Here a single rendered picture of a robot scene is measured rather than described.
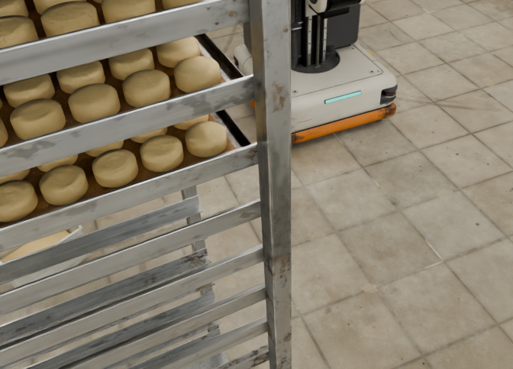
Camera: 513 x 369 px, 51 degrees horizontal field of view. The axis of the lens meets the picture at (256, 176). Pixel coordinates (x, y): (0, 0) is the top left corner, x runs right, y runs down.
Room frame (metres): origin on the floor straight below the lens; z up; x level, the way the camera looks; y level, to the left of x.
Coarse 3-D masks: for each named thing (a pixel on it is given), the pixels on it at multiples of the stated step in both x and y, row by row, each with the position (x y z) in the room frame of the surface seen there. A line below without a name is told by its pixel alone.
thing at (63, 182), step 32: (192, 128) 0.53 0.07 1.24; (224, 128) 0.53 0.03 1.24; (64, 160) 0.49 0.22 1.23; (96, 160) 0.48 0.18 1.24; (128, 160) 0.47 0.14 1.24; (160, 160) 0.47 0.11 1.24; (192, 160) 0.49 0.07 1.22; (0, 192) 0.43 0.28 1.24; (32, 192) 0.43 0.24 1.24; (64, 192) 0.43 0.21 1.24; (96, 192) 0.45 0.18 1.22; (0, 224) 0.40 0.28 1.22
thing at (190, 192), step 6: (192, 186) 0.88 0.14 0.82; (186, 192) 0.87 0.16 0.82; (192, 192) 0.88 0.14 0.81; (186, 198) 0.87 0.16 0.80; (192, 216) 0.87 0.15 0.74; (198, 216) 0.88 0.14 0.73; (192, 222) 0.87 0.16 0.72; (204, 240) 0.88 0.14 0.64; (192, 246) 0.88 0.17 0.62; (198, 246) 0.87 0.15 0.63; (204, 246) 0.88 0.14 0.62; (210, 288) 0.88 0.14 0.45; (210, 330) 0.87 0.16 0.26
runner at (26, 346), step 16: (240, 256) 0.47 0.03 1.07; (256, 256) 0.48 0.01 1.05; (192, 272) 0.47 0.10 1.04; (208, 272) 0.45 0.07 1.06; (224, 272) 0.46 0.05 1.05; (160, 288) 0.43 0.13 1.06; (176, 288) 0.43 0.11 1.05; (192, 288) 0.44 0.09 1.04; (112, 304) 0.42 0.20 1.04; (128, 304) 0.41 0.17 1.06; (144, 304) 0.42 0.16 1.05; (80, 320) 0.38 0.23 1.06; (96, 320) 0.39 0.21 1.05; (112, 320) 0.40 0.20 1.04; (32, 336) 0.36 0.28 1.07; (48, 336) 0.37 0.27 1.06; (64, 336) 0.38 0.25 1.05; (0, 352) 0.35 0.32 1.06; (16, 352) 0.35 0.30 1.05; (32, 352) 0.36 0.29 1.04
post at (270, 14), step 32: (256, 0) 0.46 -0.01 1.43; (288, 0) 0.47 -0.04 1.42; (256, 32) 0.47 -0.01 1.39; (288, 32) 0.47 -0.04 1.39; (256, 64) 0.47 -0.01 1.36; (288, 64) 0.47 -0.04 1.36; (256, 96) 0.48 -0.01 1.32; (288, 96) 0.47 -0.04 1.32; (256, 128) 0.48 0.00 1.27; (288, 128) 0.47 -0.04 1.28; (288, 160) 0.47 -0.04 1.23; (288, 192) 0.47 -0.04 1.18; (288, 224) 0.46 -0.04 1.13; (288, 256) 0.46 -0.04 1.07; (288, 288) 0.46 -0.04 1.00; (288, 320) 0.46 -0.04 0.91; (288, 352) 0.46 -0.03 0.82
